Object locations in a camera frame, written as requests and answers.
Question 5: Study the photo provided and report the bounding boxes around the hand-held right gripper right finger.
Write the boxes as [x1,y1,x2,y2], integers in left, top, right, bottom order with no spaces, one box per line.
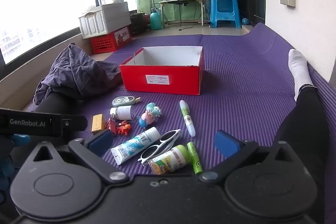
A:
[198,130,305,184]

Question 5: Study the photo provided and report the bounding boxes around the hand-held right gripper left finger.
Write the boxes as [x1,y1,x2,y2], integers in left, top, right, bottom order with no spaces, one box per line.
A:
[33,130,127,186]

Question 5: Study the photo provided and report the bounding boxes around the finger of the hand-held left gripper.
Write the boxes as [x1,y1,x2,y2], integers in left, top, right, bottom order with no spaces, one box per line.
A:
[0,109,88,138]

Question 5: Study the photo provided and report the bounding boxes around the small yellow box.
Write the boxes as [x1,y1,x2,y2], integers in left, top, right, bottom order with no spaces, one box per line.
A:
[92,114,103,132]

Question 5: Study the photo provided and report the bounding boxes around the orange toy figure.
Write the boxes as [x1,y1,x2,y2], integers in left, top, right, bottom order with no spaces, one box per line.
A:
[117,121,131,135]

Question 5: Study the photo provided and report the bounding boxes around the white squeeze tube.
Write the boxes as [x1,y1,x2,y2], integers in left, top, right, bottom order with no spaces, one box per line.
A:
[110,127,160,165]

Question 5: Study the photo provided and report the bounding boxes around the green lip balm tube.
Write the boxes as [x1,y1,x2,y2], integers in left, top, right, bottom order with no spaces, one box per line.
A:
[187,142,203,175]

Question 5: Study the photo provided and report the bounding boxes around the small white bottle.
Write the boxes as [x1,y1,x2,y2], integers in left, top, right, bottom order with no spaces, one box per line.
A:
[110,105,133,120]

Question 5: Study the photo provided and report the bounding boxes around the pale green oval bottle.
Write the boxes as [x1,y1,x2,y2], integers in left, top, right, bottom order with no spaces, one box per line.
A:
[112,96,141,107]

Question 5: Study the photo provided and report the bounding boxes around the white green marker pen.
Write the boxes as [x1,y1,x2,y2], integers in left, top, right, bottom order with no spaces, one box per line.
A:
[180,100,196,137]

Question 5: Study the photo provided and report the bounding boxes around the pink pig toy figure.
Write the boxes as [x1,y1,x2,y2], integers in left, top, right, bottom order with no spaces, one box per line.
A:
[138,102,162,127]

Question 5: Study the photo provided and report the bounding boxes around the green cap supplement bottle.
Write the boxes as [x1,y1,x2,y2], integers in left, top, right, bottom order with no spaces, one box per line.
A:
[147,145,191,175]

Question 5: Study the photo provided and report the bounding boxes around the white sunglasses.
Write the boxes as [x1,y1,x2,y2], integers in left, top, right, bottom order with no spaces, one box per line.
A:
[138,129,182,166]

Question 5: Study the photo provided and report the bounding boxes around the red cardboard box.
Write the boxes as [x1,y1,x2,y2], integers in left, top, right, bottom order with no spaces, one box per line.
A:
[119,46,205,95]

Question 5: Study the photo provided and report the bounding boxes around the person's left hand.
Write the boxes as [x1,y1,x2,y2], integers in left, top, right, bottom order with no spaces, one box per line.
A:
[0,134,30,189]

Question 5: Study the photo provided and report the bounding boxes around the person's left leg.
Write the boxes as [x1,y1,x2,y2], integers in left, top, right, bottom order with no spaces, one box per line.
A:
[35,93,88,119]

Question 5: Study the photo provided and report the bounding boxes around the person's leg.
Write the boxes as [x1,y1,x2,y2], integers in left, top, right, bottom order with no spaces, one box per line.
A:
[273,86,332,188]
[35,93,88,119]

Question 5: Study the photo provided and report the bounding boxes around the purple foam mat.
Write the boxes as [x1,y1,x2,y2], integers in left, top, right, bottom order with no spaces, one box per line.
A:
[26,22,336,180]

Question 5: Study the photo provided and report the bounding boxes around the dark purple cloth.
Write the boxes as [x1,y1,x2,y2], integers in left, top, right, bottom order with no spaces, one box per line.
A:
[34,43,122,105]

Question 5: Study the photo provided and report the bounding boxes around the person's right leg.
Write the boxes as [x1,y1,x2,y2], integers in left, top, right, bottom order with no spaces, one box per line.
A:
[273,86,332,188]

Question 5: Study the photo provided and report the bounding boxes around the red plastic crate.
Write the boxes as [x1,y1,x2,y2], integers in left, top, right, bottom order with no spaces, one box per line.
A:
[91,26,132,54]

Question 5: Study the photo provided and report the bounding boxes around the white sock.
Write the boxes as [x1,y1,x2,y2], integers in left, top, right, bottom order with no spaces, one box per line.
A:
[288,49,314,102]

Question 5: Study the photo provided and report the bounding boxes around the white plastic crate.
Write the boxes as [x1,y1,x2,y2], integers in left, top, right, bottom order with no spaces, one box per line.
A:
[78,1,131,39]

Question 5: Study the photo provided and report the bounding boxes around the black basket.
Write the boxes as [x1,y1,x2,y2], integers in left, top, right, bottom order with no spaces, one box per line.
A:
[129,12,151,36]

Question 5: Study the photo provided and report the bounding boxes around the teal water jug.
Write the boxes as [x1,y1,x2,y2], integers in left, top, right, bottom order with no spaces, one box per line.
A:
[150,7,163,30]

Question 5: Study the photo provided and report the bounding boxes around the blue plastic stool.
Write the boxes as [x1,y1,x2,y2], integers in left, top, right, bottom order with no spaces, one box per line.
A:
[209,0,242,29]

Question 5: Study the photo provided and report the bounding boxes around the white folding table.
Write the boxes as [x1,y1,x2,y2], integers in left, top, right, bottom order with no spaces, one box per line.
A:
[159,0,205,28]

